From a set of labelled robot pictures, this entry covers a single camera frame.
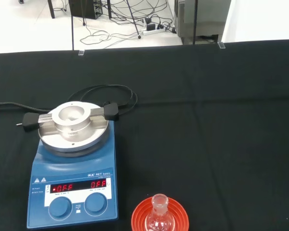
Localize black table cloth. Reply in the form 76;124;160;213
0;39;289;231

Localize white power strip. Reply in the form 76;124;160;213
141;26;165;36

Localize blue base heater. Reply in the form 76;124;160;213
26;100;119;230

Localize black tripod leg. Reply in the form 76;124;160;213
126;0;143;40

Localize thin black pole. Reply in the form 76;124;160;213
70;14;75;51
192;0;199;46

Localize grey metal cabinet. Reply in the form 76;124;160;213
173;0;232;39

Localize black computer tower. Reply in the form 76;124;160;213
68;0;103;20

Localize black table leg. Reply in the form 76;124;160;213
47;0;56;19

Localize thin black probe cable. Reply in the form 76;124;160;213
67;84;138;116

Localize aluminium heating block black handles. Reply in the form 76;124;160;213
23;102;120;142

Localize orange flask ring stand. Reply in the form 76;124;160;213
131;196;190;231

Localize thick black power cable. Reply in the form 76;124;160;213
0;102;52;114

